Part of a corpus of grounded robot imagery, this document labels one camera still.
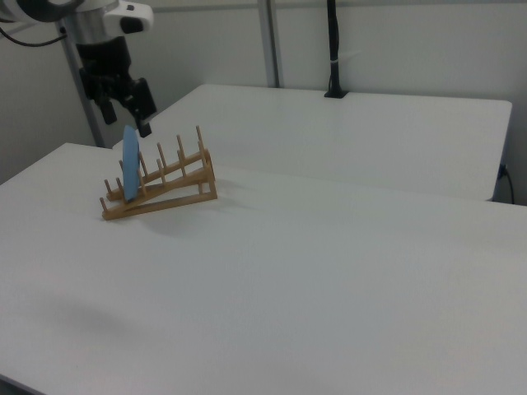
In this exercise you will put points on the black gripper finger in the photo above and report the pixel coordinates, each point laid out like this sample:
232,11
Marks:
95,94
143,103

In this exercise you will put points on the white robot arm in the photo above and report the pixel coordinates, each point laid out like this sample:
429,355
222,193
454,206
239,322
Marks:
90,20

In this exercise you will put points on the blue round plate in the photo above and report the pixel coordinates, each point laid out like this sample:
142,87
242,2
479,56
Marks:
131,164

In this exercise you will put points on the wooden plate rack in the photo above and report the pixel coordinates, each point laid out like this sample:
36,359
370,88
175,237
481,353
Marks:
164,201

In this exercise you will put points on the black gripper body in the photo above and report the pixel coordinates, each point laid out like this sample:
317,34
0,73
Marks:
105,61

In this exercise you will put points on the black pole with clamp base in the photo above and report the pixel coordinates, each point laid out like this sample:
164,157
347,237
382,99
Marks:
334,45

